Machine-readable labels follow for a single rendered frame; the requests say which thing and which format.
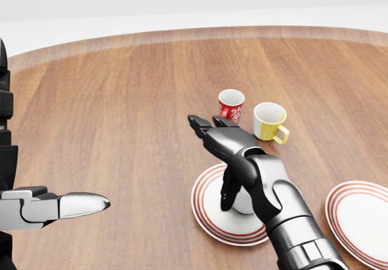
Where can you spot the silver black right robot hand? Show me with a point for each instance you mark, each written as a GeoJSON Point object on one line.
{"type": "Point", "coordinates": [230, 142]}

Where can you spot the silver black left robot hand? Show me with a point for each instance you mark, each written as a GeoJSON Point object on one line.
{"type": "Point", "coordinates": [75, 204]}

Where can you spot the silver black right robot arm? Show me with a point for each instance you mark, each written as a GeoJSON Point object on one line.
{"type": "Point", "coordinates": [291, 209]}

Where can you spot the red patterned mug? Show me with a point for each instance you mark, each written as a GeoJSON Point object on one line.
{"type": "Point", "coordinates": [232, 107]}

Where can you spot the yellow and white mug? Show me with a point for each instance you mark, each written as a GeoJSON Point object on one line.
{"type": "Point", "coordinates": [266, 124]}

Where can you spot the white plate with red rings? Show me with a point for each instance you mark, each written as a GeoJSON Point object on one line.
{"type": "Point", "coordinates": [360, 218]}
{"type": "Point", "coordinates": [212, 218]}

